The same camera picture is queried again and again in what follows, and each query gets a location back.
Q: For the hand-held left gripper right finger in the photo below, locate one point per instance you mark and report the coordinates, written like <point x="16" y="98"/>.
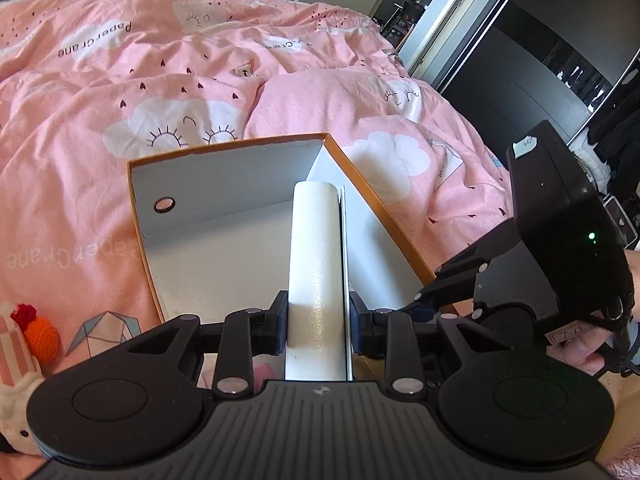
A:
<point x="357" y="330"/>

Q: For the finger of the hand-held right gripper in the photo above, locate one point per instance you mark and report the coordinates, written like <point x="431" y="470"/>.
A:
<point x="475" y="255"/>
<point x="425" y="305"/>

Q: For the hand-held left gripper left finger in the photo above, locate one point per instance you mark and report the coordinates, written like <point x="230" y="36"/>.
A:
<point x="277" y="325"/>

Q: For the orange cardboard box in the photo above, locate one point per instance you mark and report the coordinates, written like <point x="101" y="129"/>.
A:
<point x="225" y="260"/>

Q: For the person's right forearm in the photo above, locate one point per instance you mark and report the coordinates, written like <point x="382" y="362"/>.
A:
<point x="637" y="285"/>

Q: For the person's right hand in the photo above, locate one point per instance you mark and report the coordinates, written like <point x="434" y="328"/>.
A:
<point x="585" y="355"/>

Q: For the black wardrobe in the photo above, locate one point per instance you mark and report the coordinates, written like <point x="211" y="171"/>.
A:
<point x="550" y="35"/>

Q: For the pink printed duvet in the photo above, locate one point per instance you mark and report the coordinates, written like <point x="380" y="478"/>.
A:
<point x="75" y="210"/>

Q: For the orange red crochet toy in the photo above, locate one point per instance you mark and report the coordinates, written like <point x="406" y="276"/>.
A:
<point x="42" y="337"/>

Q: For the pink fluffy rug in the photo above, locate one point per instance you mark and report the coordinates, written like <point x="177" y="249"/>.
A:
<point x="622" y="462"/>

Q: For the white pink striped plush toy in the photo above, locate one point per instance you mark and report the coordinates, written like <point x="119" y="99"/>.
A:
<point x="17" y="390"/>

